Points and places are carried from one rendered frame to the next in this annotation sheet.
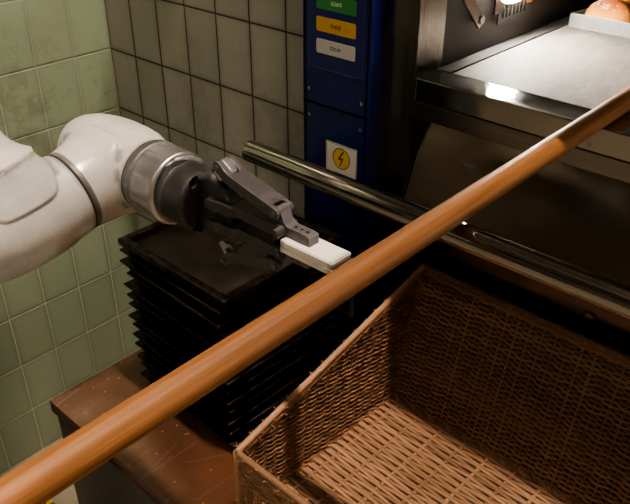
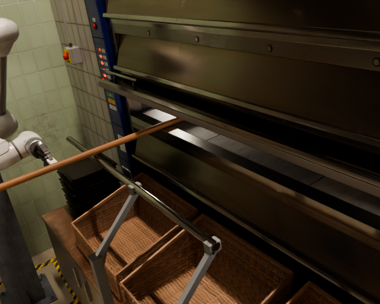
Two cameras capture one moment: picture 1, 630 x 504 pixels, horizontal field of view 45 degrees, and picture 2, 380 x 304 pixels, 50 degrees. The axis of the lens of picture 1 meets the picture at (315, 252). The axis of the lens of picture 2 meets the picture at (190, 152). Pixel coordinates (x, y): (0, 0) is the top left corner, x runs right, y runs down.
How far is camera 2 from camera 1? 1.34 m
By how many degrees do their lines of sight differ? 14
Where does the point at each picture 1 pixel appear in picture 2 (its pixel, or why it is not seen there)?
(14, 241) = not seen: outside the picture
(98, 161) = (20, 142)
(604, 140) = (162, 133)
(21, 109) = (46, 126)
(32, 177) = (2, 146)
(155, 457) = (63, 230)
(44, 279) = (57, 182)
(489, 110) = (143, 124)
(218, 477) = not seen: hidden behind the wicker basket
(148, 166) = (28, 143)
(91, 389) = (53, 212)
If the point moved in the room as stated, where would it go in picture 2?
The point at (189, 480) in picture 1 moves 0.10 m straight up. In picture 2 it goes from (69, 236) to (64, 222)
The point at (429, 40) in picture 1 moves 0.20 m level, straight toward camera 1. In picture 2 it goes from (133, 104) to (116, 117)
